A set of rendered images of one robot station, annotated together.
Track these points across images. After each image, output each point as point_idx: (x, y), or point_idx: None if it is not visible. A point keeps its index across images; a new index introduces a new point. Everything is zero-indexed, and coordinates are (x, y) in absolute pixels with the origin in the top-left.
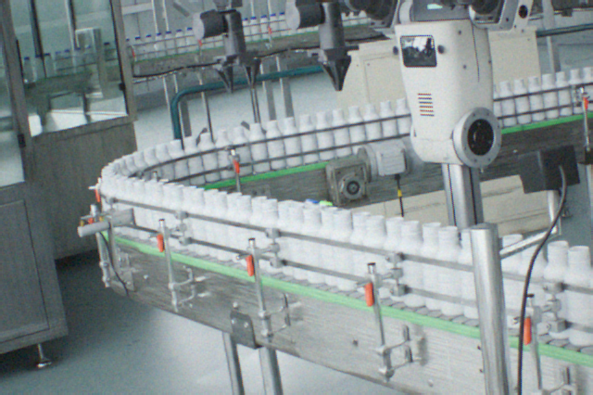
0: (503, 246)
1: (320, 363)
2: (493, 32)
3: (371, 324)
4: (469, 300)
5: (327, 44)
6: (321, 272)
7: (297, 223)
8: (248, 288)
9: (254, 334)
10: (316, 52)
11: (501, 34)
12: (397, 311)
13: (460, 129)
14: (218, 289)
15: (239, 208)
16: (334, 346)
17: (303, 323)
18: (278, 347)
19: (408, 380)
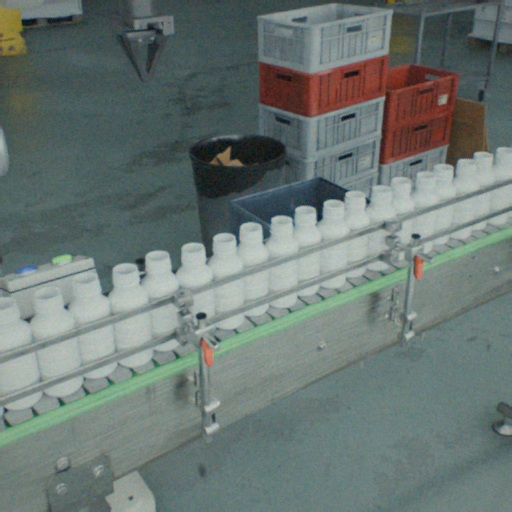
0: (483, 164)
1: (256, 410)
2: (13, 1)
3: (350, 312)
4: (460, 225)
5: (155, 7)
6: (266, 301)
7: (207, 268)
8: (109, 412)
9: (112, 471)
10: (159, 20)
11: (19, 3)
12: (387, 278)
13: (1, 132)
14: (5, 473)
15: (58, 310)
16: (287, 372)
17: (234, 381)
18: (171, 448)
19: (387, 338)
